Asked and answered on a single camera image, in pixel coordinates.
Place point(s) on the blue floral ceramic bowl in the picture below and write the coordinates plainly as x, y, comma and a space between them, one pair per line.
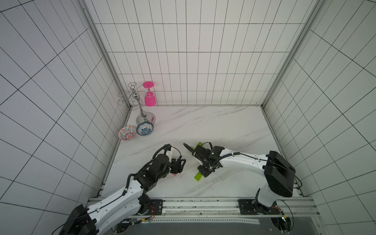
145, 128

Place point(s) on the pink wine glass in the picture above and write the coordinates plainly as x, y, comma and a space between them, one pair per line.
150, 98

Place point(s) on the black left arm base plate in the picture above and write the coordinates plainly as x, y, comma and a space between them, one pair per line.
151, 207

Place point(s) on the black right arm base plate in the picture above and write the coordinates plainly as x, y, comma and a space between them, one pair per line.
249, 207

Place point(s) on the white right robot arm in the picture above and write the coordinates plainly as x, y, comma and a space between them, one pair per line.
278, 172

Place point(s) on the chrome glass holder stand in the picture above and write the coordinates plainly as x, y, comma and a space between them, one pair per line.
136, 98

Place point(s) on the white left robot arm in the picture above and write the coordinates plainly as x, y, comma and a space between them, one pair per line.
129, 200

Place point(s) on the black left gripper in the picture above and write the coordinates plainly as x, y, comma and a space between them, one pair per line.
178, 168

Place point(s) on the orange patterned ceramic bowl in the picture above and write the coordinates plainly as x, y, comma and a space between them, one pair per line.
127, 133

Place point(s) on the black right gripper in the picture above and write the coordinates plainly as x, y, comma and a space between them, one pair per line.
204, 158

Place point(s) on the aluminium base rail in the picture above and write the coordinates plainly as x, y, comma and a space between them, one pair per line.
184, 210

